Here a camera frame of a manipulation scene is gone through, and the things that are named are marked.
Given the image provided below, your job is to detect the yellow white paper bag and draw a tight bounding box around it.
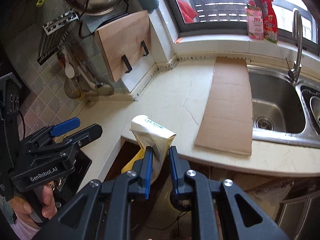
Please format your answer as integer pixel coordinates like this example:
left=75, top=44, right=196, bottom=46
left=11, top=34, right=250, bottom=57
left=121, top=115, right=176, bottom=183

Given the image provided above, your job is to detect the round black trash bin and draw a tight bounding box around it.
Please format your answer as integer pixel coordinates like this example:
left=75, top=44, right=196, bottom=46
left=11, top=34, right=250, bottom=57
left=169, top=194, right=191, bottom=212

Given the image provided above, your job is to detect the person's left hand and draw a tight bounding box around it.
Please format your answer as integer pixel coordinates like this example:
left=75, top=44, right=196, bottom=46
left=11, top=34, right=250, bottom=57
left=9, top=183, right=57, bottom=229

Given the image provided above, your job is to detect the mesh strainer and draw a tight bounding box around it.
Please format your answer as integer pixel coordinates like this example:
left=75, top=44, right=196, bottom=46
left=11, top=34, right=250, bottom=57
left=64, top=78, right=81, bottom=99

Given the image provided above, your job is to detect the steel ladle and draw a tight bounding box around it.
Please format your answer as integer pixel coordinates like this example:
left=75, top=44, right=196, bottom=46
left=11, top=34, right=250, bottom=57
left=73, top=53, right=114, bottom=96

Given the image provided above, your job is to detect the black stove top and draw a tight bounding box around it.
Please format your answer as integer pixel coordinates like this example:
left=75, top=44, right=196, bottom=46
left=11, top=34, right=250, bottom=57
left=53, top=150, right=92, bottom=207

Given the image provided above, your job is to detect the white rice spoon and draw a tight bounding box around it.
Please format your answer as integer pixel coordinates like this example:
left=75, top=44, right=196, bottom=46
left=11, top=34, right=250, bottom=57
left=63, top=49, right=75, bottom=79

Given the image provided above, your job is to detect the brown cardboard sheet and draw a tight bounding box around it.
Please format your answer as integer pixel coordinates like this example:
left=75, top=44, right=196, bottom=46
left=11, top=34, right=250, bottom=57
left=194, top=57, right=253, bottom=156

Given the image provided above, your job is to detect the wooden cutting board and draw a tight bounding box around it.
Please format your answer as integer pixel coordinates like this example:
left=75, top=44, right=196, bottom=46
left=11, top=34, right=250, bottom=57
left=94, top=10, right=151, bottom=82

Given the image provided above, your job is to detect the stainless steel sink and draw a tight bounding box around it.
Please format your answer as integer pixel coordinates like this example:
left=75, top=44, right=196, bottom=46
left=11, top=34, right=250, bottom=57
left=248, top=65, right=319, bottom=148

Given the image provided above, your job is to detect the red cloth outside window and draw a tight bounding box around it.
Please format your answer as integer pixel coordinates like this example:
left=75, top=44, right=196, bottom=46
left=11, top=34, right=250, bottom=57
left=177, top=0, right=197, bottom=24

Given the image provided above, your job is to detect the pink dish soap bottle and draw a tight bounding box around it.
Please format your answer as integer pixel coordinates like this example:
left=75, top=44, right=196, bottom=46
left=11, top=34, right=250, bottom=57
left=245, top=0, right=264, bottom=41

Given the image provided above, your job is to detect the red spray cleaner bottle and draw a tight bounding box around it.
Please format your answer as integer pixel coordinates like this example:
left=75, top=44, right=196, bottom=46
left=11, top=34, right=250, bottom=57
left=261, top=0, right=278, bottom=44

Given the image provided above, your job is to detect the steel gooseneck faucet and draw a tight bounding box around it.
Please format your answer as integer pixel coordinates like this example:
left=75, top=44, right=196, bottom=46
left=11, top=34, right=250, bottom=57
left=286, top=8, right=303, bottom=83

